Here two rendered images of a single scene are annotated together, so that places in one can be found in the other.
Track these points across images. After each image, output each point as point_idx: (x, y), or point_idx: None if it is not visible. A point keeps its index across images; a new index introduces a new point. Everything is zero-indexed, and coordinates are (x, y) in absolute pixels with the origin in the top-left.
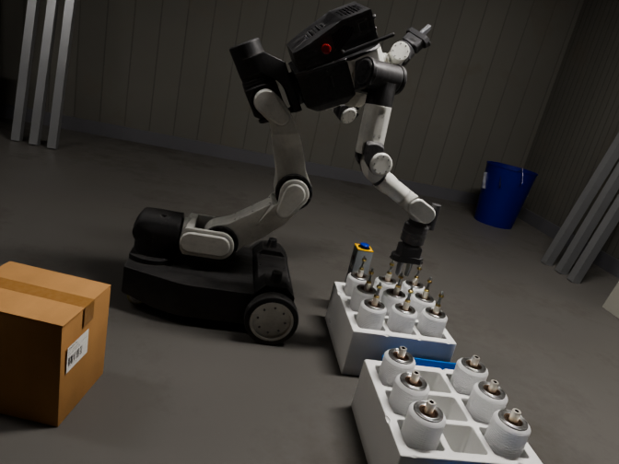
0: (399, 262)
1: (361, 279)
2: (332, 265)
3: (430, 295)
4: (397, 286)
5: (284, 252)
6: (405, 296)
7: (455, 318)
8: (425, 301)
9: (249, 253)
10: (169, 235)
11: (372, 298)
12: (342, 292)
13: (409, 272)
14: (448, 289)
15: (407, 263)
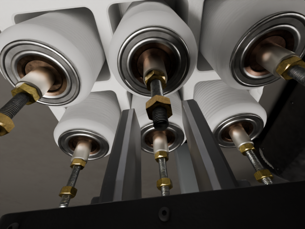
0: (240, 181)
1: (246, 114)
2: (173, 181)
3: (67, 170)
4: (160, 73)
5: (292, 171)
6: (116, 56)
7: (31, 141)
8: (32, 40)
9: None
10: None
11: (259, 2)
12: (255, 91)
13: (117, 128)
14: (49, 183)
15: (138, 195)
